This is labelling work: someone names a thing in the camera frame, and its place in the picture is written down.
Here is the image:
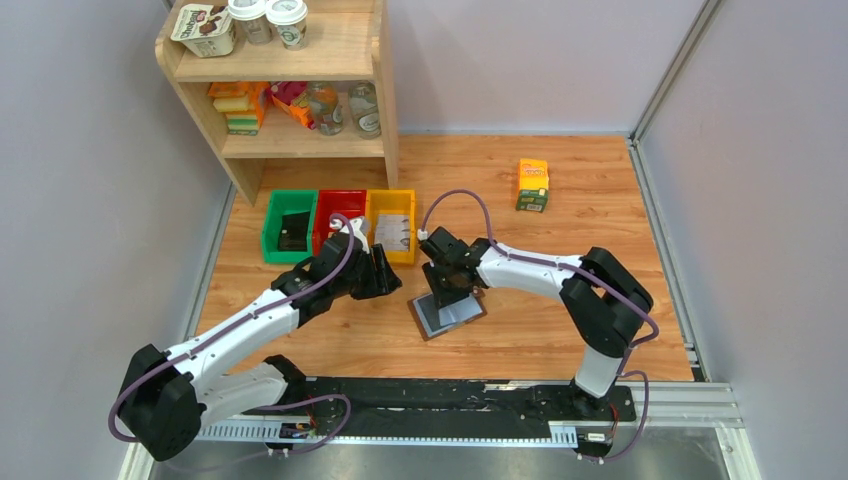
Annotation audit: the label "glass jar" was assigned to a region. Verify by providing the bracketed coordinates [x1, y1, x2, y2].
[306, 81, 343, 136]
[348, 80, 381, 139]

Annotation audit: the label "yellow plastic bin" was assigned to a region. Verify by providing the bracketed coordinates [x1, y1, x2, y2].
[365, 189, 416, 266]

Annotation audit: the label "left glass jar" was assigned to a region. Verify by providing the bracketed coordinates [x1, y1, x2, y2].
[306, 81, 343, 136]

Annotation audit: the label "red plastic bin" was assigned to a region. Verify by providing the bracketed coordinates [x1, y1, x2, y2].
[312, 189, 367, 255]

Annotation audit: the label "yoghurt tub with chocolate label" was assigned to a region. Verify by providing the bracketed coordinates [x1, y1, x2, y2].
[170, 3, 236, 58]

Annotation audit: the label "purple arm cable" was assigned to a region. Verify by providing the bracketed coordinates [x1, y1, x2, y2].
[417, 190, 661, 464]
[107, 213, 359, 458]

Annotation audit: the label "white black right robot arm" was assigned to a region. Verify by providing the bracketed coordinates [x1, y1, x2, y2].
[411, 227, 653, 419]

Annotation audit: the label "black cards in green bin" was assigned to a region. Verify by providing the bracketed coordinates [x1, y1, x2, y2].
[277, 211, 311, 252]

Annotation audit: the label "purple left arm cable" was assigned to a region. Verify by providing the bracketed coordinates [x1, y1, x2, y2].
[107, 213, 359, 458]

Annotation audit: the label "white cards in yellow bin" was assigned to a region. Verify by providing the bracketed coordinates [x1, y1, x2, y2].
[374, 214, 412, 252]

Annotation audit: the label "green plastic bin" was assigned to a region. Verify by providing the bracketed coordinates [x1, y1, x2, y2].
[260, 190, 318, 264]

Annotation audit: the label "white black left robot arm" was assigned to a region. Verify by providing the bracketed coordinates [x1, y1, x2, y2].
[108, 233, 402, 462]

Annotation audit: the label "wooden shelf unit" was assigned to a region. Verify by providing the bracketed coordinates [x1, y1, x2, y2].
[154, 1, 400, 204]

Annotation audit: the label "white lidded cup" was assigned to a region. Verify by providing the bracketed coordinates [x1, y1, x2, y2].
[227, 0, 272, 45]
[265, 0, 308, 50]

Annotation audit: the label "right white lidded cup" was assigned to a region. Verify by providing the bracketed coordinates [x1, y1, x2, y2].
[265, 0, 308, 50]

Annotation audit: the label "right glass jar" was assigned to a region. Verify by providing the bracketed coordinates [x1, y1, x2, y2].
[348, 80, 381, 139]

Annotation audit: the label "brown leather card holder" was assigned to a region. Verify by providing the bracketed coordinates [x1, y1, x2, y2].
[408, 293, 486, 341]

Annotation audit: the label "aluminium frame rail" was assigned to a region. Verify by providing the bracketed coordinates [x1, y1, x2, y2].
[119, 374, 763, 480]

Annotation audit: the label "orange pink snack bag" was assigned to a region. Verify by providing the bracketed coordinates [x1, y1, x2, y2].
[269, 81, 315, 130]

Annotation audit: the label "orange green carton box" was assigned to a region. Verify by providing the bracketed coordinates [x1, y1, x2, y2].
[515, 158, 550, 213]

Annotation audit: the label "stack of sponges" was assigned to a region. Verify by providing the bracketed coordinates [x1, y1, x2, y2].
[207, 81, 270, 136]

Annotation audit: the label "left white lidded cup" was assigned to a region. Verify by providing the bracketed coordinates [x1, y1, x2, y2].
[227, 0, 272, 45]

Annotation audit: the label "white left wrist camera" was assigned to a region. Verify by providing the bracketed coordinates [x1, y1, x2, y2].
[329, 213, 371, 253]

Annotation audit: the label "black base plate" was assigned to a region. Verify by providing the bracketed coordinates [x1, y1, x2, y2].
[239, 376, 637, 441]

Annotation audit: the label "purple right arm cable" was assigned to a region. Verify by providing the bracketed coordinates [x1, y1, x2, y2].
[417, 190, 661, 464]

